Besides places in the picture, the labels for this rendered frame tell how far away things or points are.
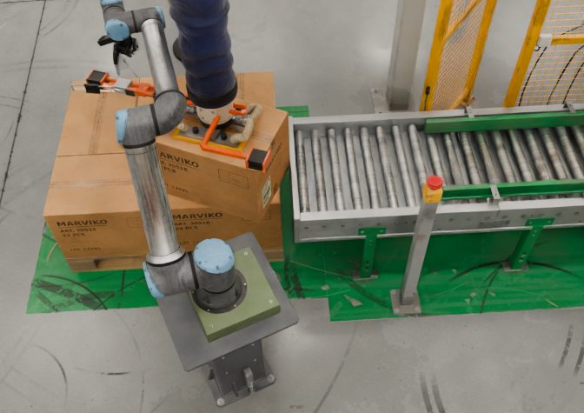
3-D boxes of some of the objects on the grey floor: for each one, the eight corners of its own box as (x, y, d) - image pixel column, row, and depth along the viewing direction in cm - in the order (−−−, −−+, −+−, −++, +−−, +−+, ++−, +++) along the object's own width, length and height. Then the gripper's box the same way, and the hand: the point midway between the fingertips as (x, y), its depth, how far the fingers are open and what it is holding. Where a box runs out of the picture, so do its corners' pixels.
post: (410, 295, 358) (440, 180, 279) (412, 306, 354) (442, 192, 275) (398, 296, 358) (424, 181, 279) (400, 307, 353) (427, 193, 275)
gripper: (119, 46, 273) (129, 82, 288) (140, 17, 284) (149, 53, 300) (101, 42, 275) (111, 77, 290) (122, 14, 286) (131, 49, 302)
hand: (124, 64), depth 296 cm, fingers open, 14 cm apart
